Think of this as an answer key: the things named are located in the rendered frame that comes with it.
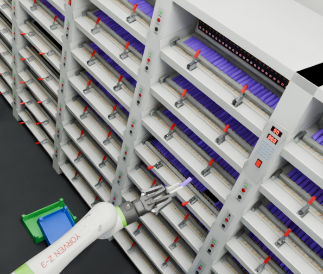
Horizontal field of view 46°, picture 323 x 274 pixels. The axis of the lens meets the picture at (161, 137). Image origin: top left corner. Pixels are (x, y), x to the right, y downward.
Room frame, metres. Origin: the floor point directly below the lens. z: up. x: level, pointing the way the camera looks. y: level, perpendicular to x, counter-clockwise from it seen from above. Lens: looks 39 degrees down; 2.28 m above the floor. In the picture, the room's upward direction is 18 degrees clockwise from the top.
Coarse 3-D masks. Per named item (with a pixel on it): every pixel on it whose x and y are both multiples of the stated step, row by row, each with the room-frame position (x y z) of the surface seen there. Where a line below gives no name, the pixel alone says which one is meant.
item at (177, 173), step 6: (150, 144) 1.58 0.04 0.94; (156, 150) 1.55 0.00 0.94; (162, 156) 1.52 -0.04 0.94; (168, 162) 1.49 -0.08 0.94; (174, 168) 1.46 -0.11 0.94; (180, 174) 1.43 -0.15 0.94; (192, 186) 1.37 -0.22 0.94; (198, 192) 1.34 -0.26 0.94; (204, 198) 1.32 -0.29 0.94; (210, 204) 1.29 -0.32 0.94; (216, 210) 1.26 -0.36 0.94
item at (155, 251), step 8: (136, 224) 1.53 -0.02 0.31; (128, 232) 1.50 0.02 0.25; (136, 232) 1.47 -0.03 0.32; (144, 232) 1.49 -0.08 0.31; (136, 240) 1.43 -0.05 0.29; (144, 240) 1.44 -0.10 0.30; (152, 240) 1.45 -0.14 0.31; (144, 248) 1.39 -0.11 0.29; (152, 248) 1.40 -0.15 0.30; (160, 248) 1.40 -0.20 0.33; (152, 256) 1.35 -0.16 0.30; (160, 256) 1.36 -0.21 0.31; (168, 256) 1.33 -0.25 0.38; (160, 264) 1.32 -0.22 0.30; (168, 264) 1.32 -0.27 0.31; (176, 264) 1.32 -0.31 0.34; (168, 272) 1.28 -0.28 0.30; (176, 272) 1.29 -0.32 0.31; (184, 272) 1.28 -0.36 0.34
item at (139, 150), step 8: (144, 136) 1.61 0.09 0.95; (152, 136) 1.66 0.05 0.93; (136, 144) 1.57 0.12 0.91; (136, 152) 1.56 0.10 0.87; (144, 152) 1.55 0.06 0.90; (144, 160) 1.51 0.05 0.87; (152, 160) 1.50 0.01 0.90; (160, 168) 1.46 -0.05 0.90; (160, 176) 1.43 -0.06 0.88; (168, 176) 1.42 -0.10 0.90; (168, 184) 1.39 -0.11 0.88; (184, 192) 1.35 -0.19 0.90; (184, 200) 1.31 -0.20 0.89; (192, 208) 1.27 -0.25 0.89; (200, 208) 1.28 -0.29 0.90; (200, 216) 1.24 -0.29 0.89; (208, 216) 1.25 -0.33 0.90; (208, 224) 1.21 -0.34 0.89
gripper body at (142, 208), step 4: (140, 196) 1.12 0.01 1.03; (144, 196) 1.12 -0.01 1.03; (136, 200) 1.08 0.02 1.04; (140, 200) 1.08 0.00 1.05; (144, 200) 1.11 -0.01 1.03; (148, 200) 1.11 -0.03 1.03; (152, 200) 1.11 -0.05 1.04; (136, 204) 1.06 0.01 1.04; (140, 204) 1.06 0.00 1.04; (144, 204) 1.09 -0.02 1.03; (152, 204) 1.09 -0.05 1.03; (136, 208) 1.05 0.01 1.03; (140, 208) 1.05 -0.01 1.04; (144, 208) 1.06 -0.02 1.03; (148, 208) 1.07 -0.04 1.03; (152, 208) 1.08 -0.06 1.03; (140, 212) 1.04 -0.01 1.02; (144, 212) 1.05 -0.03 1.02; (148, 212) 1.07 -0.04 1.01; (140, 216) 1.04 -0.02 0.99
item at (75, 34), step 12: (84, 0) 2.04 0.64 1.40; (72, 24) 2.00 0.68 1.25; (72, 36) 2.00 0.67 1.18; (72, 60) 2.02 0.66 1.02; (60, 72) 2.06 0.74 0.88; (60, 84) 2.05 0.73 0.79; (60, 96) 2.04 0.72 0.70; (60, 120) 2.02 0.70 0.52; (60, 132) 2.02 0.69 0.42; (60, 156) 2.00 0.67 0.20
